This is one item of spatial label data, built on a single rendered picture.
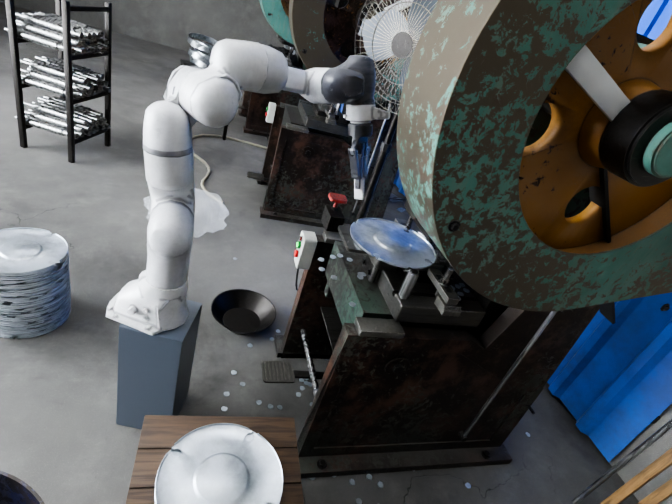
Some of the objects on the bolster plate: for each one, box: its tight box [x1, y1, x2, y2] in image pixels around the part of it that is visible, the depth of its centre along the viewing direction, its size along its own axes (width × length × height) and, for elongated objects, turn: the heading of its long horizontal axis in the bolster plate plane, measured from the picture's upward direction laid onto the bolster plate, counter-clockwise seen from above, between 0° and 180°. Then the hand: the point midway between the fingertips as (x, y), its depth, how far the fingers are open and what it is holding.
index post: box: [398, 269, 419, 299], centre depth 122 cm, size 3×3×10 cm
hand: (359, 188), depth 135 cm, fingers closed
